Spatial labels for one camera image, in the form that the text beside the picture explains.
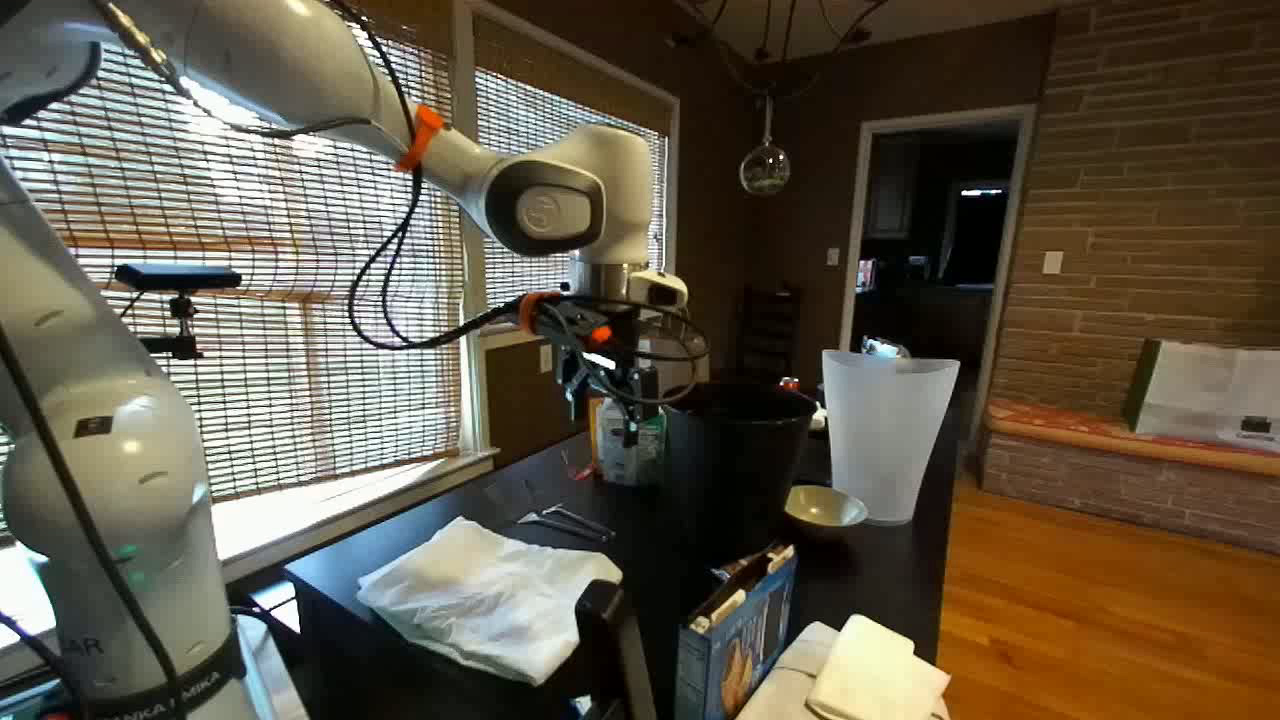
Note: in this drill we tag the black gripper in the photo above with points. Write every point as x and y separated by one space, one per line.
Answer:
572 321

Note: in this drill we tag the blue fruit bar box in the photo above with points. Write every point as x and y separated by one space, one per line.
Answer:
743 655

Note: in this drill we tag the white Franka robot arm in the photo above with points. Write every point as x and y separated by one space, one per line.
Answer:
122 443

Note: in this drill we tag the green white snack pouch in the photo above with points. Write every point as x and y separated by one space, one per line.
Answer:
624 459

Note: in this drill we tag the dark wooden shelf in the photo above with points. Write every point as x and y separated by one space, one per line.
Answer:
771 342

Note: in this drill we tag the white folded cloth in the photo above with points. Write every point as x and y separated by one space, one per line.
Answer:
482 600

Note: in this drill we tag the small grey bowl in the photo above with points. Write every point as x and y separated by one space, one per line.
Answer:
824 508

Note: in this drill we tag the hanging glass globe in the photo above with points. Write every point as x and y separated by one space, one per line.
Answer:
764 170

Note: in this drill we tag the small bamboo window blind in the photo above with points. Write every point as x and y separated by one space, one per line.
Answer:
562 100

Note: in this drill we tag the white translucent bin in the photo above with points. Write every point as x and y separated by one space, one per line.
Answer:
884 443

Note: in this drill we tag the large bamboo window blind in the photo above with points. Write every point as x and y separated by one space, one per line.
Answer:
307 385

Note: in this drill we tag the white paper napkin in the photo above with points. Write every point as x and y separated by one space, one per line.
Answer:
866 674

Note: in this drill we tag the brick hearth ledge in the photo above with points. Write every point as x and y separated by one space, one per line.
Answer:
1107 495

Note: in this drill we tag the small black item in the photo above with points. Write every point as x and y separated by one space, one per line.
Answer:
1253 427

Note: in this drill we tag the white wall outlet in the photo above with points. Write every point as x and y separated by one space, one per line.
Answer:
544 358

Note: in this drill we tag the white light switch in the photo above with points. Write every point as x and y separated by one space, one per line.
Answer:
834 254
1055 263

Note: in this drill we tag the white door frame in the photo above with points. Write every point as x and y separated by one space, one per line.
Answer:
854 224

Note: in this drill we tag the black camera on mount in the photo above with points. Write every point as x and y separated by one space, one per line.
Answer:
174 277

